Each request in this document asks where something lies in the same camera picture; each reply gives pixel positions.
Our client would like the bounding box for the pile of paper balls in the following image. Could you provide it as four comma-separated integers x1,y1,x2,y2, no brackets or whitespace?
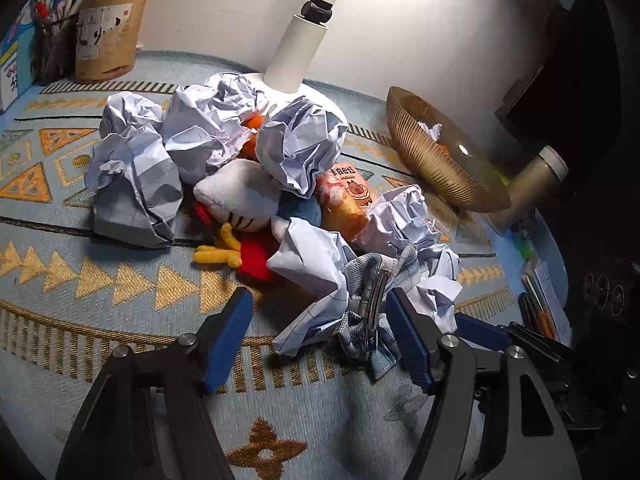
85,72,463,358

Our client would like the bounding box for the green packet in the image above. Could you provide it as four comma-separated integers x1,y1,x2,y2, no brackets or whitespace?
510,220,540,262

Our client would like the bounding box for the grey checked cloth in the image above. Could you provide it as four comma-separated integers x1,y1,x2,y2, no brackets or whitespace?
337,252,421,381

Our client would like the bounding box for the patterned blue mat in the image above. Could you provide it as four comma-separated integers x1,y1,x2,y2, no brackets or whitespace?
0,49,571,480

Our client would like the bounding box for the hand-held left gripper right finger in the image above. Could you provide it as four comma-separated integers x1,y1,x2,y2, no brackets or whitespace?
385,287,583,480

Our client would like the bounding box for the blue cover book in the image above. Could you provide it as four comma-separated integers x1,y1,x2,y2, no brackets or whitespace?
0,0,63,113

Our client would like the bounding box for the white notepad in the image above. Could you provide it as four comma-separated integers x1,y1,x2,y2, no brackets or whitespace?
520,260,573,345

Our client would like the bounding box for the golden ribbed bowl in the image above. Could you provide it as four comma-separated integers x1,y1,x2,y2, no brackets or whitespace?
386,86,512,213

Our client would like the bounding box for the orange fruit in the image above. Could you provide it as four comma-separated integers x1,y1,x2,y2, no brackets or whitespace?
239,112,268,162

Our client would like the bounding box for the small pink snack box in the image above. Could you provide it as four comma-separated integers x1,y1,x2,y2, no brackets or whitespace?
327,162,376,206

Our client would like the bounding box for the white blue plush toy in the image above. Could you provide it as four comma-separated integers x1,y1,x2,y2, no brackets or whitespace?
191,162,323,286

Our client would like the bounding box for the white desk lamp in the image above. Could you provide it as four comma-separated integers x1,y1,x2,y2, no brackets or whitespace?
240,0,363,123

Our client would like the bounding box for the red wrapped sausage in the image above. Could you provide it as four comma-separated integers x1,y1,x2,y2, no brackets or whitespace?
316,175,371,253

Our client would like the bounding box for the bamboo pen holder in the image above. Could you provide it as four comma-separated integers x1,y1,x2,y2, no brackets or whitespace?
75,0,147,82

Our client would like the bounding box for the black monitor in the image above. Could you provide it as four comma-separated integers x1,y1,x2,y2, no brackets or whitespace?
495,5,601,136

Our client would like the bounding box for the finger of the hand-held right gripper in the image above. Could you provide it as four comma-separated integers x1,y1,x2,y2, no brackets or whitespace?
452,312,571,361

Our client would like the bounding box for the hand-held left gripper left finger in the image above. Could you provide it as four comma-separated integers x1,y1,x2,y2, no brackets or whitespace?
55,287,254,480

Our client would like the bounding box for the golden thermos bottle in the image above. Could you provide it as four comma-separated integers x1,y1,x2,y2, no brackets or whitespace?
487,146,569,228

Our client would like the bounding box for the black mesh pen holder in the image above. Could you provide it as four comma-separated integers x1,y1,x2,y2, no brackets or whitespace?
37,12,81,86

